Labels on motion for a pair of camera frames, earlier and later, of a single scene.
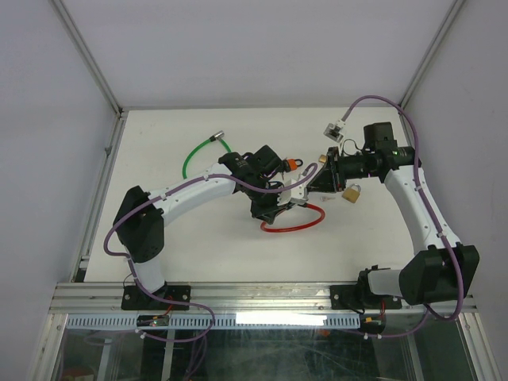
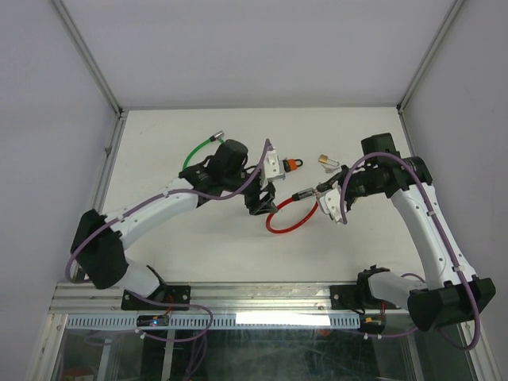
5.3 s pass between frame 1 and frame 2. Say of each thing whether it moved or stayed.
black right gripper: moved
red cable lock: moved
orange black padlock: stayed
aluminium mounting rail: stayed
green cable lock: stayed
